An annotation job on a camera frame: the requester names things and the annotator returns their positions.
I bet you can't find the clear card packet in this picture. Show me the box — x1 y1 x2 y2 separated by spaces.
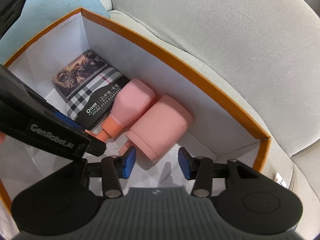
274 172 287 188

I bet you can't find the light blue cushion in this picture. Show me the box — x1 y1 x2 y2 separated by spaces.
0 0 114 65

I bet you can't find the dark picture-printed box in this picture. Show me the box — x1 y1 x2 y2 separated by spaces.
52 50 108 102

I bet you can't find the orange cardboard box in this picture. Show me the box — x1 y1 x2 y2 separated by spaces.
0 7 272 214

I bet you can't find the pink pump bottle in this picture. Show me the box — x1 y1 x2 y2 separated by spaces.
85 78 157 144

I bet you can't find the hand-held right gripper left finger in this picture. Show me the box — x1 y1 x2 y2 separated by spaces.
72 146 137 198

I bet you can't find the pink cylindrical container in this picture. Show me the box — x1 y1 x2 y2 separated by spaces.
119 95 194 162

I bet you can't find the plaid black case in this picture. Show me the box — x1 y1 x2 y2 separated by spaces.
65 67 130 130

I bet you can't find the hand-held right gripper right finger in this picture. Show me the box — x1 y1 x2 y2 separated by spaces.
178 147 267 198

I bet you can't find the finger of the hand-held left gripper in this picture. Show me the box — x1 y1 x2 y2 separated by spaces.
85 135 107 157
46 102 87 136

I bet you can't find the beige sofa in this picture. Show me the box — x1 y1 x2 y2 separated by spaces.
85 0 320 240

